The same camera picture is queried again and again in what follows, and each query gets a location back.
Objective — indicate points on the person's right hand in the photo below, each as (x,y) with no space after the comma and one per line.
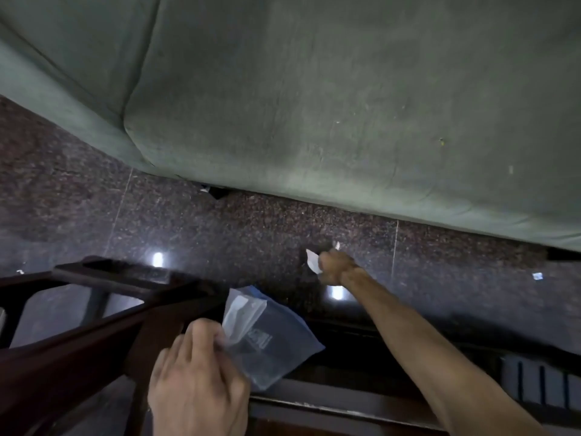
(335,267)

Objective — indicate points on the person's left hand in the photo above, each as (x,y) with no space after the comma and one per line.
(195,390)

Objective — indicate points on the person's right fingers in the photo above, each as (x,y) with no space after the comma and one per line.
(327,267)

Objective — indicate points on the person's left fingers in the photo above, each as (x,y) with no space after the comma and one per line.
(199,335)

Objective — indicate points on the clear plastic zip bag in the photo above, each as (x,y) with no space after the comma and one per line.
(268,340)

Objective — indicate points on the person's right forearm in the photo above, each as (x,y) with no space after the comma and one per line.
(435,358)

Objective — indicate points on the black sofa foot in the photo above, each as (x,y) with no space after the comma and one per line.
(216,191)

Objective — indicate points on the green fabric sofa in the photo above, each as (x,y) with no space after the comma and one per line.
(317,99)

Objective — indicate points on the white blue striped cloth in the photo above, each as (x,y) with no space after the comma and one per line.
(540,381)

